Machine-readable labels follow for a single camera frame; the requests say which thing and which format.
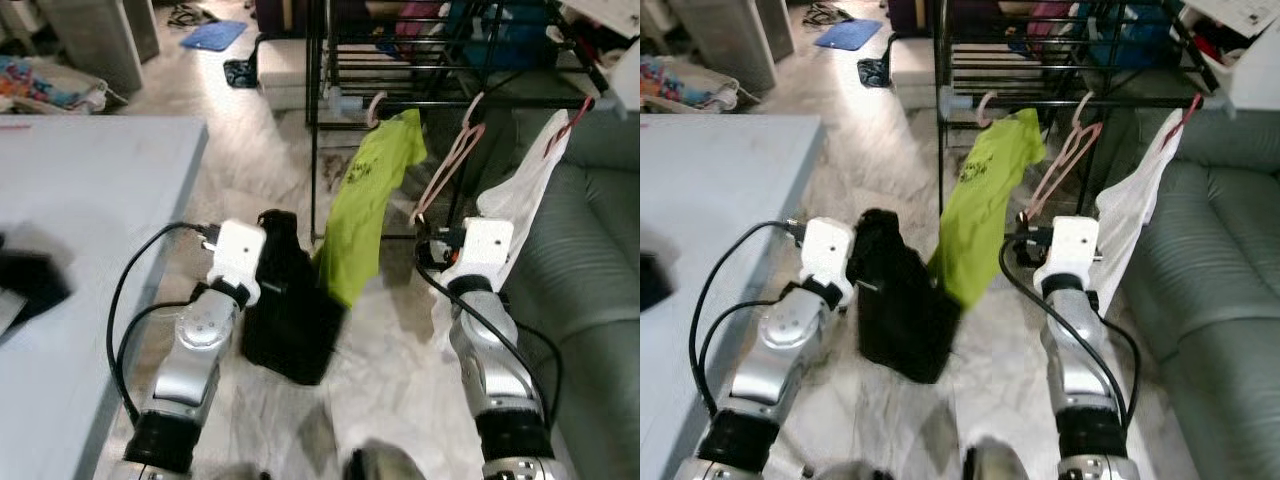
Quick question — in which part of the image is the pink plastic hanger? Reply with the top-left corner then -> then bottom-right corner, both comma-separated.
1018,92 -> 1104,226
408,92 -> 489,229

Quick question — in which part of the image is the black garment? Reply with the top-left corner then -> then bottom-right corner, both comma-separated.
240,209 -> 349,387
845,207 -> 966,385

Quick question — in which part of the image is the red hanger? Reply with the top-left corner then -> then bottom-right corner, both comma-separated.
1160,93 -> 1204,151
543,95 -> 596,161

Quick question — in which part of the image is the lime green t-shirt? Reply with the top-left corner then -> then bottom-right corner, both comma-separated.
312,108 -> 429,309
925,108 -> 1049,311

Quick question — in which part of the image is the white t-shirt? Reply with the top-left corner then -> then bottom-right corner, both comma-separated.
432,108 -> 573,351
1095,108 -> 1186,316

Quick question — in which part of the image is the black metal drying rack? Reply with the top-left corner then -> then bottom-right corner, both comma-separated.
935,0 -> 1241,241
305,0 -> 641,246

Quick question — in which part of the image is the white ottoman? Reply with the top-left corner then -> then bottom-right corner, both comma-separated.
255,38 -> 331,111
888,38 -> 961,111

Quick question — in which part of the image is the black and white cloth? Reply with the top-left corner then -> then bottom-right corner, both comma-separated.
640,250 -> 673,313
0,228 -> 73,336

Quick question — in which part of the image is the blue bag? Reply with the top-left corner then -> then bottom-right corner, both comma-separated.
450,0 -> 561,71
1085,0 -> 1186,71

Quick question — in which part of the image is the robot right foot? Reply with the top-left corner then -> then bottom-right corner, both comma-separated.
962,438 -> 1046,480
345,440 -> 431,480

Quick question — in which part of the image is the pink garment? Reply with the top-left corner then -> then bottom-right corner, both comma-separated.
1025,0 -> 1076,51
395,0 -> 446,51

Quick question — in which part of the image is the purple seat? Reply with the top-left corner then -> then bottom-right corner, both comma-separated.
255,0 -> 311,36
885,0 -> 941,36

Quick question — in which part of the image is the white storage box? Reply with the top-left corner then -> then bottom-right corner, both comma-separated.
1180,0 -> 1280,113
560,0 -> 641,111

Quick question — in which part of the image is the red cloth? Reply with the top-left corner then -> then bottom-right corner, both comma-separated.
1190,20 -> 1236,61

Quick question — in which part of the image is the blue floor mat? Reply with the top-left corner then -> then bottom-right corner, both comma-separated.
813,18 -> 884,51
180,20 -> 249,53

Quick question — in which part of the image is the light grey table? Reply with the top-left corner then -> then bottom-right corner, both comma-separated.
640,113 -> 826,480
0,115 -> 209,480

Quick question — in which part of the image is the white paper sheet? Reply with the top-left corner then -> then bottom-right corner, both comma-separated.
558,0 -> 641,41
1180,0 -> 1280,39

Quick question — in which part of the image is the dark clothes pile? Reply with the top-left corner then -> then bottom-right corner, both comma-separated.
802,2 -> 853,27
165,3 -> 219,29

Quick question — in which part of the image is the slim grey tower appliance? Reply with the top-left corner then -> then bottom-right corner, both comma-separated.
120,0 -> 161,63
755,0 -> 796,61

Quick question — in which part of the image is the large grey air purifier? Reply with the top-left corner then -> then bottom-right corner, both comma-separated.
35,0 -> 143,98
668,0 -> 779,96

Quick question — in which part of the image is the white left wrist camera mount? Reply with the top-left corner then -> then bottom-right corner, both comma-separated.
205,220 -> 268,293
800,216 -> 856,291

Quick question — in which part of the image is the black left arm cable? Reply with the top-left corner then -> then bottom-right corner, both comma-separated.
690,220 -> 809,419
106,222 -> 221,426

